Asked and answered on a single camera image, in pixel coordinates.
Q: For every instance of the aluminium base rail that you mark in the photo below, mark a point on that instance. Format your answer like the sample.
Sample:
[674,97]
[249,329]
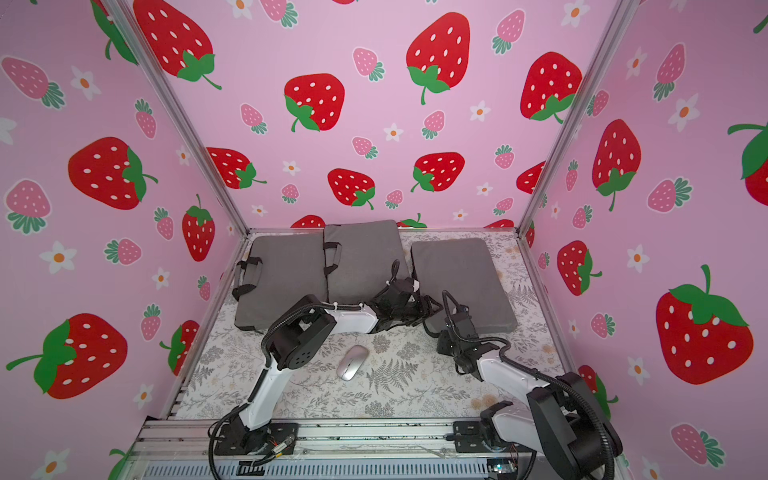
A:
[331,449]

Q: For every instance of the aluminium frame post right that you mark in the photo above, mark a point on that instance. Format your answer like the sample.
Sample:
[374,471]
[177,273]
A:
[616,28]

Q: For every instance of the aluminium frame post left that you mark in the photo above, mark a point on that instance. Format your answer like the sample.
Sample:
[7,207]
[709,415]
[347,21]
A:
[129,28]

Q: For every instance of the grey laptop bag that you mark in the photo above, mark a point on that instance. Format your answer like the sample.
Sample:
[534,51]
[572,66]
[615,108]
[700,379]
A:
[361,259]
[279,271]
[464,268]

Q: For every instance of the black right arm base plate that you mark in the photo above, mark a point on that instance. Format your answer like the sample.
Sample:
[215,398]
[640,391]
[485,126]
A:
[480,437]

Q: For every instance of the floral patterned table mat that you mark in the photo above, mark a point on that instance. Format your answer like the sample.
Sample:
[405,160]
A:
[403,377]

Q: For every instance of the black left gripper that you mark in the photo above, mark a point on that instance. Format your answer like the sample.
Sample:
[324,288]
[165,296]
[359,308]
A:
[427,311]

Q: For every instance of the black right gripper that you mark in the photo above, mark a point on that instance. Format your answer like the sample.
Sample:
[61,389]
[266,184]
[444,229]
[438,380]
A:
[456,318]

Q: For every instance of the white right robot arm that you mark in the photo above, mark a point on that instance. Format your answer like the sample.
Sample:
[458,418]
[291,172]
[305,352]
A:
[567,424]

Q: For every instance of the aluminium frame post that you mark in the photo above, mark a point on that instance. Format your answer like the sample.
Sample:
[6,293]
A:
[129,28]
[616,28]

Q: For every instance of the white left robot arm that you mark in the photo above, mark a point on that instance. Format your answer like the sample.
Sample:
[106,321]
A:
[294,339]

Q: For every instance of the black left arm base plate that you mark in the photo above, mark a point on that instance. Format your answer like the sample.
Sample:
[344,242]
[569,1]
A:
[235,439]

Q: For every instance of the silver computer mouse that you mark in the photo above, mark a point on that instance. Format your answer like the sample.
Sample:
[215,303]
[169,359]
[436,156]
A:
[352,362]

